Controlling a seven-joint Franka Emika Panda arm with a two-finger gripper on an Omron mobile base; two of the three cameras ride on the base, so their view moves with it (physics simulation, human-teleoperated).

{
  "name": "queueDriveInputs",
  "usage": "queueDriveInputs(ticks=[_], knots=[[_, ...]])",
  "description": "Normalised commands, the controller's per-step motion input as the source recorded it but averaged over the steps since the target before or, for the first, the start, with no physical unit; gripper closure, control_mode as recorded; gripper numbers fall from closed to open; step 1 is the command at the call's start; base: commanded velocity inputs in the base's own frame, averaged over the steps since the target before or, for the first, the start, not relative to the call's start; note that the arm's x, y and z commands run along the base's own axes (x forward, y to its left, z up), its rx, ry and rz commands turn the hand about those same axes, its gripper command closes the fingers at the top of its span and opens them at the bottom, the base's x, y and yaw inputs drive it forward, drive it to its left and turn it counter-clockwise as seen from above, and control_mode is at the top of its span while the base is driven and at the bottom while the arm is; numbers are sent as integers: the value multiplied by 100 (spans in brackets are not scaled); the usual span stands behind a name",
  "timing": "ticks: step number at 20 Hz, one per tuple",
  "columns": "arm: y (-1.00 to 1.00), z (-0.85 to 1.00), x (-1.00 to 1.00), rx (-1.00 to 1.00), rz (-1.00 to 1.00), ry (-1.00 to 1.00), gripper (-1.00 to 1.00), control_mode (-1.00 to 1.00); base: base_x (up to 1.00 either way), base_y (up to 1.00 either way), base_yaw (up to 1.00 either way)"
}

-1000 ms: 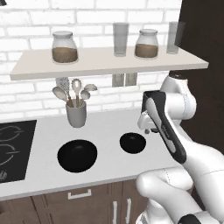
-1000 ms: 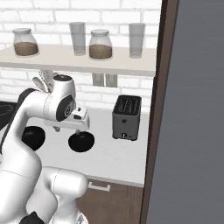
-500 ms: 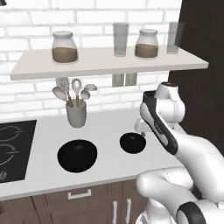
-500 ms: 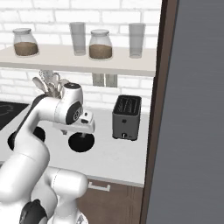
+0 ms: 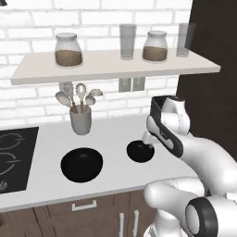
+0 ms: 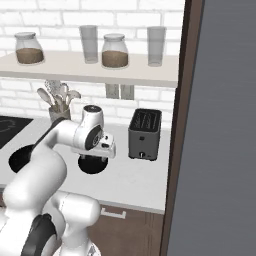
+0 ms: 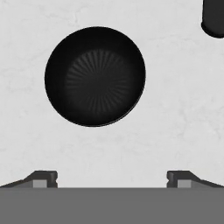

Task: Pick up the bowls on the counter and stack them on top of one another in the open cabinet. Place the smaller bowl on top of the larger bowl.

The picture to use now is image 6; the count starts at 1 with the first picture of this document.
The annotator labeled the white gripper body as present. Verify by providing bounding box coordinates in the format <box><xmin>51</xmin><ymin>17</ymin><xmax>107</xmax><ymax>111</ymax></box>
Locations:
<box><xmin>71</xmin><ymin>141</ymin><xmax>117</xmax><ymax>160</ymax></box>

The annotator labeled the small black bowl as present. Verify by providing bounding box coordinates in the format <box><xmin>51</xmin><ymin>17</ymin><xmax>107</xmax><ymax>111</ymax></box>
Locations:
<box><xmin>77</xmin><ymin>155</ymin><xmax>109</xmax><ymax>175</ymax></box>

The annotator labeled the brown wooden cabinet side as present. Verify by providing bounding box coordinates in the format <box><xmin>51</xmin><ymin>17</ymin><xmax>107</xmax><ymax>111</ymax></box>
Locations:
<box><xmin>159</xmin><ymin>0</ymin><xmax>205</xmax><ymax>256</ymax></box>

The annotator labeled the grey cabinet door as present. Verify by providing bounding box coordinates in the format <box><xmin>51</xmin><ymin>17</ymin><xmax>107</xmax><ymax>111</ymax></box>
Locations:
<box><xmin>166</xmin><ymin>0</ymin><xmax>256</xmax><ymax>256</ymax></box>

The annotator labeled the dark grey toaster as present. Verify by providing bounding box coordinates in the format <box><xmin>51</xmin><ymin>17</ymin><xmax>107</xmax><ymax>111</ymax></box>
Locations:
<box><xmin>127</xmin><ymin>107</ymin><xmax>163</xmax><ymax>162</ymax></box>

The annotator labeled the grey utensil pot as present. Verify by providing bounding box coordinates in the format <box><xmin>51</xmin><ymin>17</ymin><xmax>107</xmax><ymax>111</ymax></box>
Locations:
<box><xmin>48</xmin><ymin>104</ymin><xmax>72</xmax><ymax>123</ymax></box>

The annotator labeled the pale wooden ladle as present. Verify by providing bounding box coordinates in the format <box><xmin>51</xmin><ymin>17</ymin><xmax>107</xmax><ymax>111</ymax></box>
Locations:
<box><xmin>66</xmin><ymin>90</ymin><xmax>82</xmax><ymax>106</ymax></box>

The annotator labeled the pale wooden spatula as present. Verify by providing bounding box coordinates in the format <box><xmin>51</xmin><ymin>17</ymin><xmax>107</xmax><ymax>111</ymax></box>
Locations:
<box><xmin>59</xmin><ymin>83</ymin><xmax>70</xmax><ymax>105</ymax></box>

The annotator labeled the pale slotted spatula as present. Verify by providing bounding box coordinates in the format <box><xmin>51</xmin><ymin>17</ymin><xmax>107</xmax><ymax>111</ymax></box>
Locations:
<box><xmin>44</xmin><ymin>79</ymin><xmax>63</xmax><ymax>101</ymax></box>

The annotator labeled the pale wooden spoon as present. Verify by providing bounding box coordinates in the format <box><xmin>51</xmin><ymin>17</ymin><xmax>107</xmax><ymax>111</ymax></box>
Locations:
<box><xmin>36</xmin><ymin>87</ymin><xmax>54</xmax><ymax>107</ymax></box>

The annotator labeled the brown wooden drawer front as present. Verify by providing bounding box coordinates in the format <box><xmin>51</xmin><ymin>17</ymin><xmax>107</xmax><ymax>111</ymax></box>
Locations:
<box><xmin>85</xmin><ymin>201</ymin><xmax>166</xmax><ymax>256</ymax></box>

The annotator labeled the black hob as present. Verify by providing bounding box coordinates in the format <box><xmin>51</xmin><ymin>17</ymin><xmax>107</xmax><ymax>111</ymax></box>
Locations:
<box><xmin>0</xmin><ymin>115</ymin><xmax>34</xmax><ymax>150</ymax></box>

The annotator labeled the glass jar with brown filling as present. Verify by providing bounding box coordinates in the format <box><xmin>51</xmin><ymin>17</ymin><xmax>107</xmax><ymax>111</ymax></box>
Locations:
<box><xmin>14</xmin><ymin>31</ymin><xmax>45</xmax><ymax>66</ymax></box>
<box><xmin>101</xmin><ymin>33</ymin><xmax>130</xmax><ymax>70</ymax></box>

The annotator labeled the clear drinking glass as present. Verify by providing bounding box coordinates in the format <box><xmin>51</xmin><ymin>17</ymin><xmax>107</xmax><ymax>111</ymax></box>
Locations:
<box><xmin>79</xmin><ymin>24</ymin><xmax>100</xmax><ymax>64</ymax></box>
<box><xmin>146</xmin><ymin>26</ymin><xmax>167</xmax><ymax>67</ymax></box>

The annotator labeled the grey wall outlet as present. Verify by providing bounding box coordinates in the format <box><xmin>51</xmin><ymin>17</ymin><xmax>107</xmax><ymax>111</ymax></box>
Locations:
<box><xmin>105</xmin><ymin>83</ymin><xmax>120</xmax><ymax>100</ymax></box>
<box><xmin>120</xmin><ymin>84</ymin><xmax>135</xmax><ymax>101</ymax></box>

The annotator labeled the white drawer handle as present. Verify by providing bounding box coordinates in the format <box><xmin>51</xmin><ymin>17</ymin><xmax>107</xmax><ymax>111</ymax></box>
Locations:
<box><xmin>99</xmin><ymin>206</ymin><xmax>128</xmax><ymax>220</ymax></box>

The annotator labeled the beige wall shelf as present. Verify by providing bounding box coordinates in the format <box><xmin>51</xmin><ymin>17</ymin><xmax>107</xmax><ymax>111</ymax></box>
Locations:
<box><xmin>0</xmin><ymin>49</ymin><xmax>180</xmax><ymax>89</ymax></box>

